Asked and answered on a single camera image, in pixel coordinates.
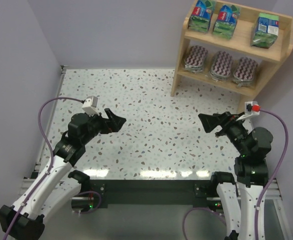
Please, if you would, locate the purple zigzag sponge pack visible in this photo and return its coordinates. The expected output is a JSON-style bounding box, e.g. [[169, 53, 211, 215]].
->
[[232, 57, 258, 88], [209, 51, 233, 81], [184, 45, 208, 74]]

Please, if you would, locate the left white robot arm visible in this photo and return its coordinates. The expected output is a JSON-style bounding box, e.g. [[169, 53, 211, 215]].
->
[[0, 108, 127, 240]]

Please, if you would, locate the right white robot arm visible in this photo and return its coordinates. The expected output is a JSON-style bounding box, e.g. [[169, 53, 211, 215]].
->
[[198, 111, 273, 240]]

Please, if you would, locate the wooden two-tier shelf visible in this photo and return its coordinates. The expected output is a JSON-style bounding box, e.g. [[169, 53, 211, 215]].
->
[[170, 0, 293, 114]]

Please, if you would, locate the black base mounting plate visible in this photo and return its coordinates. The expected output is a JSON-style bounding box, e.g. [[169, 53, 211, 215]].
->
[[60, 178, 240, 209]]

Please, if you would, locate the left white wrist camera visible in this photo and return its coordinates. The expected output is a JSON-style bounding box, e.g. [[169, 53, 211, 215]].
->
[[82, 95, 99, 116]]

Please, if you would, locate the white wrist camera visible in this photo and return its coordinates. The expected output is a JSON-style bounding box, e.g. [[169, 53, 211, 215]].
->
[[236, 101, 261, 122], [82, 95, 99, 116]]

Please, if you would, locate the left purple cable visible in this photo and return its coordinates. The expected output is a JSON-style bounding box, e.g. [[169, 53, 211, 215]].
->
[[1, 96, 103, 240]]

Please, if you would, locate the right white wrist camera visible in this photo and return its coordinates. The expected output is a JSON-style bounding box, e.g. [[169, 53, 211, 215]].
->
[[236, 101, 261, 122]]

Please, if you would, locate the aluminium frame rail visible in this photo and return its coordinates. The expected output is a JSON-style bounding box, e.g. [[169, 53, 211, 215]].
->
[[18, 65, 68, 197]]

